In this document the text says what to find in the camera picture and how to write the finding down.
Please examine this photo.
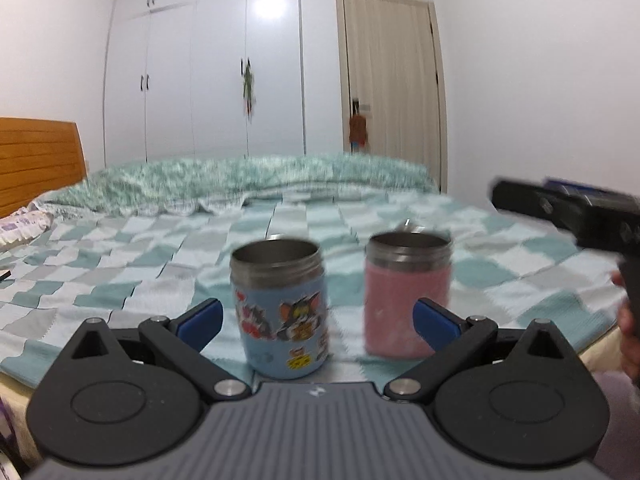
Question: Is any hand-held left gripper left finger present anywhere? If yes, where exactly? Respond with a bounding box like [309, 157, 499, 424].
[65, 298, 252, 404]

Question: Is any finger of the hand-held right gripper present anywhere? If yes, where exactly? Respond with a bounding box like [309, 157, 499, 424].
[490, 176, 548, 218]

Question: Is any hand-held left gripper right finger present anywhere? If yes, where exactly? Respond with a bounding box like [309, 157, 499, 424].
[383, 298, 577, 404]

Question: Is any pink steel cup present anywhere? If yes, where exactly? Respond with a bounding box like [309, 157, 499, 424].
[364, 230, 454, 359]

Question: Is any blue cartoon steel cup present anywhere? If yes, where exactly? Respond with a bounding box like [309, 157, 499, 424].
[230, 238, 331, 380]

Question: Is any person's right hand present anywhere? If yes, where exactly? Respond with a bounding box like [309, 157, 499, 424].
[611, 269, 640, 391]

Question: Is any checked green white bed sheet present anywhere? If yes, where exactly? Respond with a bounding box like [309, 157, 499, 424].
[0, 187, 632, 388]

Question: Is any green patterned folded quilt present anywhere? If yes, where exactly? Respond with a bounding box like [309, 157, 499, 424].
[30, 152, 437, 218]

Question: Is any red hanging ornament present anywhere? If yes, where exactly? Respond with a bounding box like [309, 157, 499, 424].
[348, 97, 371, 154]

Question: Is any beige door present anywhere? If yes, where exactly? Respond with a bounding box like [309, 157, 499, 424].
[334, 0, 448, 195]

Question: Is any purple floral pillow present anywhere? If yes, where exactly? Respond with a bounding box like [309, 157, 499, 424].
[0, 209, 55, 250]

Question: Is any wooden bed headboard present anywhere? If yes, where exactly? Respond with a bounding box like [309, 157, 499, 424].
[0, 117, 88, 220]

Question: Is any green hanging ornament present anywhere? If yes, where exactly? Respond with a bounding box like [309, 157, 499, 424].
[239, 56, 257, 123]

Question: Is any white wardrobe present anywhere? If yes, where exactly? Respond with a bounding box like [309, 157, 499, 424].
[102, 0, 307, 167]

